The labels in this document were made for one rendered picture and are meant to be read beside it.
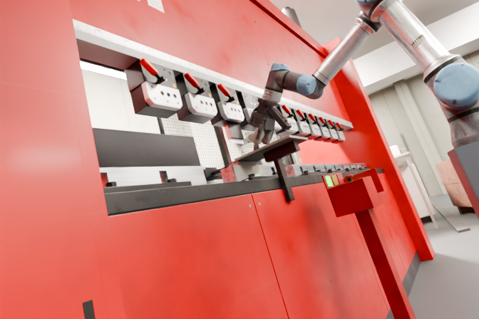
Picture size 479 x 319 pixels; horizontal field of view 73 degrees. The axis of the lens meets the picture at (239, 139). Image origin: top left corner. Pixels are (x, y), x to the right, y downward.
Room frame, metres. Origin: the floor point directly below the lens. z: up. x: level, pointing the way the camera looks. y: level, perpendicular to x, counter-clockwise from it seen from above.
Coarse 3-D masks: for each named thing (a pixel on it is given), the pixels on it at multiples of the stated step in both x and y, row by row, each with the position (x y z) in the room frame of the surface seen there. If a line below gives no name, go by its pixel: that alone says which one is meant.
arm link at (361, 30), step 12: (360, 12) 1.11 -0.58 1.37; (360, 24) 1.10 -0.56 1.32; (372, 24) 1.09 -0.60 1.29; (348, 36) 1.14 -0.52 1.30; (360, 36) 1.12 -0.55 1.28; (336, 48) 1.17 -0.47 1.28; (348, 48) 1.15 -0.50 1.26; (324, 60) 1.20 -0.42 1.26; (336, 60) 1.17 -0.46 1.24; (348, 60) 1.19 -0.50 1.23; (324, 72) 1.20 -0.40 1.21; (336, 72) 1.21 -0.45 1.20; (324, 84) 1.24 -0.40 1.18; (312, 96) 1.26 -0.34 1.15
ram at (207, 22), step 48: (96, 0) 0.83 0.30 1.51; (144, 0) 1.01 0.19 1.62; (192, 0) 1.29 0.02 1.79; (240, 0) 1.76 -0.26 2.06; (96, 48) 0.82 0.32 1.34; (192, 48) 1.20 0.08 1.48; (240, 48) 1.57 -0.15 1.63; (288, 48) 2.25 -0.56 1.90; (288, 96) 1.95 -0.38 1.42; (336, 96) 3.05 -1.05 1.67
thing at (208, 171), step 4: (208, 168) 1.47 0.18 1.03; (212, 168) 1.50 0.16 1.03; (216, 168) 1.52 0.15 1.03; (224, 168) 1.42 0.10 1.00; (204, 172) 1.43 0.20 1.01; (208, 172) 1.45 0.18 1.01; (212, 172) 1.46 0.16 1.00; (216, 172) 1.45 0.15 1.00; (220, 172) 1.52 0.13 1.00; (208, 176) 1.44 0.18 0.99; (212, 176) 1.47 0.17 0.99; (216, 176) 1.49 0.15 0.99; (220, 176) 1.52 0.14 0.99
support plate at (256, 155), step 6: (282, 138) 1.17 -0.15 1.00; (288, 138) 1.17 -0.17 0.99; (294, 138) 1.20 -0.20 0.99; (300, 138) 1.24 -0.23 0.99; (306, 138) 1.29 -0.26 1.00; (270, 144) 1.20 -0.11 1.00; (276, 144) 1.20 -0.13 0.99; (282, 144) 1.24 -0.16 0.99; (258, 150) 1.23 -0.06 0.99; (264, 150) 1.26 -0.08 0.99; (246, 156) 1.26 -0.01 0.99; (252, 156) 1.30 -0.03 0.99; (258, 156) 1.33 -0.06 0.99
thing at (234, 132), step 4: (224, 124) 1.34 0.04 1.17; (228, 124) 1.34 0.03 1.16; (232, 124) 1.37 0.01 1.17; (236, 124) 1.39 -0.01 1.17; (228, 128) 1.33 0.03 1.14; (232, 128) 1.36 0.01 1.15; (236, 128) 1.38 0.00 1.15; (240, 128) 1.41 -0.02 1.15; (228, 132) 1.33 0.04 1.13; (232, 132) 1.35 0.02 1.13; (236, 132) 1.37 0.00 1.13; (240, 132) 1.40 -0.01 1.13; (228, 136) 1.34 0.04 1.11; (232, 136) 1.34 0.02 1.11; (236, 136) 1.37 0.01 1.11; (240, 136) 1.40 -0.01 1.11; (232, 140) 1.35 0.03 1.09; (236, 140) 1.37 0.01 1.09; (240, 140) 1.40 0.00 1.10
